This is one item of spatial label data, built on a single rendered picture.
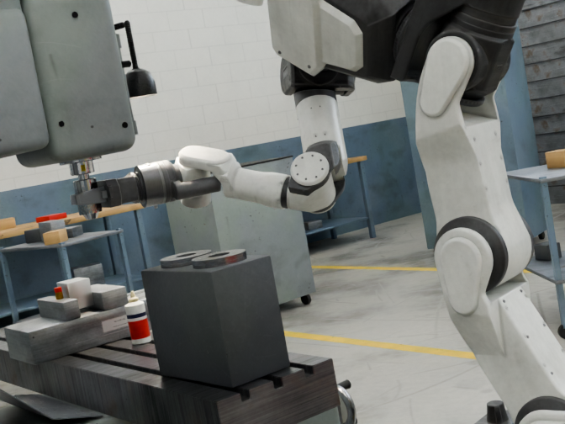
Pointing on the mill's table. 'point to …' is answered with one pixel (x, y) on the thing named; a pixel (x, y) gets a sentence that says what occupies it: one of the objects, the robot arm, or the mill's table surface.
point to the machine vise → (66, 330)
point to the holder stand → (215, 316)
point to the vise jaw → (108, 296)
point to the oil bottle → (137, 320)
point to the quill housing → (77, 81)
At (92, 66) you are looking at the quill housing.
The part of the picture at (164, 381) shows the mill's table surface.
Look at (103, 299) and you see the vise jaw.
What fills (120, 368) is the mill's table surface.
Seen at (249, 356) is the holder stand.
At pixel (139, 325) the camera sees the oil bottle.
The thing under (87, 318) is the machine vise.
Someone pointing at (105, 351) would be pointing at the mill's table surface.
